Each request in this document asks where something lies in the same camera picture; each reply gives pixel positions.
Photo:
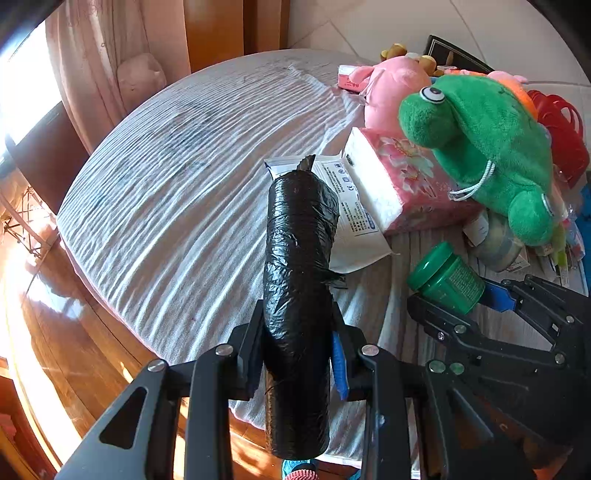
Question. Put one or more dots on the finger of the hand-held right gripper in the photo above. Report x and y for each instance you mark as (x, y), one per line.
(443, 325)
(498, 295)

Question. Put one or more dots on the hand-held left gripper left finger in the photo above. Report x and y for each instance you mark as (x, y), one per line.
(249, 360)

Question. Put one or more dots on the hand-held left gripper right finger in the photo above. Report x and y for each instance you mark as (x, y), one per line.
(339, 364)

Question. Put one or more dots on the green plastic jar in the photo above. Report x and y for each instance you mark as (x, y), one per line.
(450, 281)

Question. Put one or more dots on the black garbage bag roll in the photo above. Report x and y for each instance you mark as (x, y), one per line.
(295, 277)

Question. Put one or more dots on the blue plastic crate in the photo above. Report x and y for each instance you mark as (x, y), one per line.
(585, 217)

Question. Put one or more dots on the pile of small toys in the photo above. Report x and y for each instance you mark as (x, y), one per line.
(563, 258)

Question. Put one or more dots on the teal pink slipper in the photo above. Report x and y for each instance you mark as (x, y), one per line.
(300, 470)

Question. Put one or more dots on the white face mask packet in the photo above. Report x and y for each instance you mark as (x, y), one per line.
(360, 230)

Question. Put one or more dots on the pink floral tissue pack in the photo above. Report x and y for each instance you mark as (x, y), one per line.
(406, 175)

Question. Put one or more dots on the green frog plush toy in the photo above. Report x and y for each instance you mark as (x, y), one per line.
(485, 138)

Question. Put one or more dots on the white ribbed tablecloth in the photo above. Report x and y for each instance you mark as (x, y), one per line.
(184, 207)

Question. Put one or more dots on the red toy suitcase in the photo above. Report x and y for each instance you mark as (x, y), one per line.
(561, 124)

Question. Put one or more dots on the large pink plush toy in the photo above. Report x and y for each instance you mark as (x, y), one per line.
(392, 92)

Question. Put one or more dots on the small pink box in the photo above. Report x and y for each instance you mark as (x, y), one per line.
(346, 79)

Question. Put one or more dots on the brown bear plush toy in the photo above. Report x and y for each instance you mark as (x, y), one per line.
(395, 50)

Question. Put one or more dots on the metal folding rack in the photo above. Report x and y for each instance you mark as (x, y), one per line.
(18, 217)

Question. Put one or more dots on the pink curtain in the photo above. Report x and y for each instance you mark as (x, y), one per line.
(115, 46)

